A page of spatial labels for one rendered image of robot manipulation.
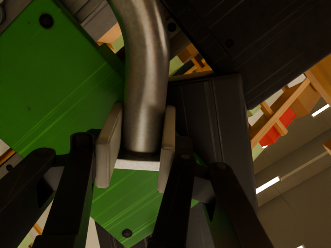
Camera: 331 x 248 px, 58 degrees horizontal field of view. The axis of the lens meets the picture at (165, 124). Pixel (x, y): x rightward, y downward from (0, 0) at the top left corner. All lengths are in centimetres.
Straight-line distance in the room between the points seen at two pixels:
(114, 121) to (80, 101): 6
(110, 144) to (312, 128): 964
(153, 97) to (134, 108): 2
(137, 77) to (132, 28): 3
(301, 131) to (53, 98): 956
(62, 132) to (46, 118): 2
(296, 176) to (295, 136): 215
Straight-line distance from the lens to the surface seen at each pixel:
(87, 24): 82
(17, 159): 44
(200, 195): 16
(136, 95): 20
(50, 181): 16
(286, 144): 977
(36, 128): 26
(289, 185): 793
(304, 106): 426
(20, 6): 27
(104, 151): 16
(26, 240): 669
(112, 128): 18
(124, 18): 19
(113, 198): 28
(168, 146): 16
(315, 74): 103
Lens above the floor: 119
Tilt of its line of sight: 2 degrees up
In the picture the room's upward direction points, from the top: 142 degrees clockwise
